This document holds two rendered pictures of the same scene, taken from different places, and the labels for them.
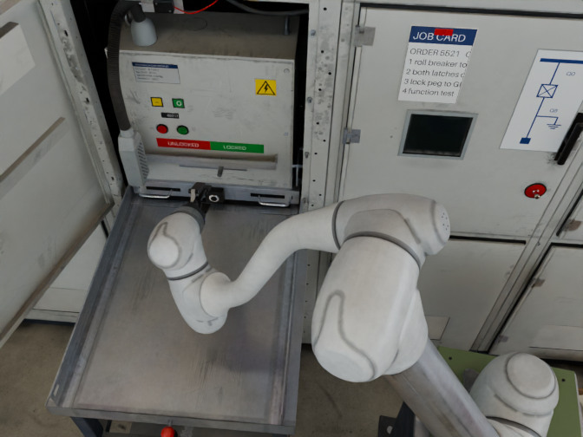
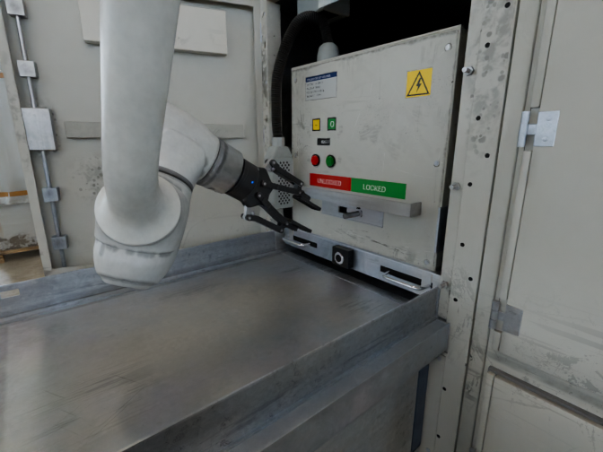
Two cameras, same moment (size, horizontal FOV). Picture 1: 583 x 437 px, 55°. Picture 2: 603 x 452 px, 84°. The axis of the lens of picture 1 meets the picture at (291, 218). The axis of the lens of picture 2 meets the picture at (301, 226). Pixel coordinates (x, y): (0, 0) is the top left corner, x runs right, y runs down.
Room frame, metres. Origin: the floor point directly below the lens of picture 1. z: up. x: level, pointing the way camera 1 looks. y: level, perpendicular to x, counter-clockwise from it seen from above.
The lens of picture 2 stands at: (0.57, -0.29, 1.20)
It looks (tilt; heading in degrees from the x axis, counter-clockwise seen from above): 14 degrees down; 47
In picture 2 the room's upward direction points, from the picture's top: straight up
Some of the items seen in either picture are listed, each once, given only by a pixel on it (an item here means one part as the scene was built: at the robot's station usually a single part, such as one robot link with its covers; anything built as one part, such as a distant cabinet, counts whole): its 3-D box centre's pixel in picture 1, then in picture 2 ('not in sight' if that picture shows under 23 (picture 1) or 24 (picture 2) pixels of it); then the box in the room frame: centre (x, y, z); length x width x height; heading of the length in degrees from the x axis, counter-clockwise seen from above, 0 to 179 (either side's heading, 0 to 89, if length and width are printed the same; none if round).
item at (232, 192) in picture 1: (216, 186); (352, 254); (1.26, 0.24, 0.89); 0.54 x 0.05 x 0.06; 87
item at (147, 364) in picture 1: (196, 303); (218, 330); (0.86, 0.27, 0.82); 0.68 x 0.62 x 0.06; 177
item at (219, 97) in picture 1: (207, 129); (351, 159); (1.24, 0.25, 1.15); 0.48 x 0.01 x 0.48; 87
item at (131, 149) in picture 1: (134, 156); (279, 177); (1.18, 0.46, 1.09); 0.08 x 0.05 x 0.17; 177
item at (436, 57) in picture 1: (435, 67); not in sight; (1.14, -0.33, 1.44); 0.15 x 0.01 x 0.21; 87
